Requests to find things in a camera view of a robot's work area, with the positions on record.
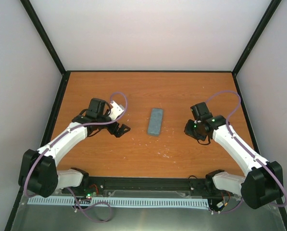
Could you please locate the grey glasses case green lining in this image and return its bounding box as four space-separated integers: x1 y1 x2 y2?
147 108 163 136

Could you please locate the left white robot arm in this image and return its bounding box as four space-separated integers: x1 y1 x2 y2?
18 98 130 198

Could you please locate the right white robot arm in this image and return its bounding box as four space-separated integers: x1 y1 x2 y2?
184 102 284 209

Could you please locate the clear plastic sheet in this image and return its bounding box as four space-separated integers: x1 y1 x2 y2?
12 191 285 231

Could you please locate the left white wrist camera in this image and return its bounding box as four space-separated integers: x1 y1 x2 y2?
109 101 125 121

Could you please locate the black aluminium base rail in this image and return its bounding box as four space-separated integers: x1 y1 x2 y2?
20 175 277 195

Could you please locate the black enclosure frame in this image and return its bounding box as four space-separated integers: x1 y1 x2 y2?
4 0 287 231

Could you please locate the light blue slotted cable duct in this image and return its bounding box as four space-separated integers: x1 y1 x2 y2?
27 196 209 209

